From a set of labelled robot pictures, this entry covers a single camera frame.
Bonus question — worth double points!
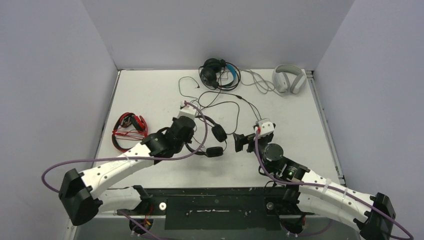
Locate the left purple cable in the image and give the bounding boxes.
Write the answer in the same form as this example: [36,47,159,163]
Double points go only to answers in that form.
[41,100,209,240]

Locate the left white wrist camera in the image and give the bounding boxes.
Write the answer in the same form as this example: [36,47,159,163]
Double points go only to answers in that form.
[177,101,197,120]

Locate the black blue headphones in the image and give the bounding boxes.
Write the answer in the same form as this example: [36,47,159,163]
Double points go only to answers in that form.
[198,58,241,91]

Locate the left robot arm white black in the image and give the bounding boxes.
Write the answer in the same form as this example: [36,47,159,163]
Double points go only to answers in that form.
[58,116,195,226]

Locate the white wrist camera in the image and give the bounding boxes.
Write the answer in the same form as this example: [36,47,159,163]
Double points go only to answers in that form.
[253,118,275,138]
[177,101,197,120]

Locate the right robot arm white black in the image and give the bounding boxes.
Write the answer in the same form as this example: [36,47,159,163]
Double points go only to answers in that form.
[233,128,396,240]

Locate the black headset cable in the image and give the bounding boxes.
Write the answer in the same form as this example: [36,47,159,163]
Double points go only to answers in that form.
[197,86,263,136]

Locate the red black headphones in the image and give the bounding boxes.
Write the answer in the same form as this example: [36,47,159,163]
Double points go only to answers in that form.
[111,112,149,153]

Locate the thin black headphone cable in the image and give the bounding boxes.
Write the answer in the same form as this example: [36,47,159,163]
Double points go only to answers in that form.
[178,76,229,147]

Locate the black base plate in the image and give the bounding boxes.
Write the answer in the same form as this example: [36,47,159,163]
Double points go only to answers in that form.
[120,185,307,231]

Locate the red headphone cable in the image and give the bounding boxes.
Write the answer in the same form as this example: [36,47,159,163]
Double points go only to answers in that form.
[112,129,148,142]

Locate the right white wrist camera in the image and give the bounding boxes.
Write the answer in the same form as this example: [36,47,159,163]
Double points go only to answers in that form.
[253,118,275,138]

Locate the white grey headphones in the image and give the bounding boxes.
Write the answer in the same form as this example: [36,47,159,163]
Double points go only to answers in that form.
[272,64,307,95]

